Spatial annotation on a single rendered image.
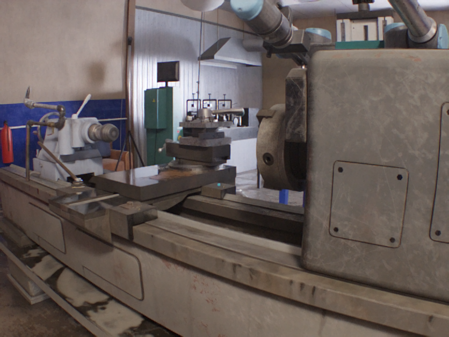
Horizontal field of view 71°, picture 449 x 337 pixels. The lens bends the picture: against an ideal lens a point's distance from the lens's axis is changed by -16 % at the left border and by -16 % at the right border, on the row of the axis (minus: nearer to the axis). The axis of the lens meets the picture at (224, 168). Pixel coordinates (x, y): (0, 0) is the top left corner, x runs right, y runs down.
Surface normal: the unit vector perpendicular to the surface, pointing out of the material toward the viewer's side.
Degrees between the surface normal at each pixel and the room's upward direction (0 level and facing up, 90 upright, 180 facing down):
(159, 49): 90
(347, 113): 90
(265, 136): 72
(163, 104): 90
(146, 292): 90
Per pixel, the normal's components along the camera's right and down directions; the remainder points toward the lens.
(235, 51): 0.77, -0.04
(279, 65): -0.63, 0.13
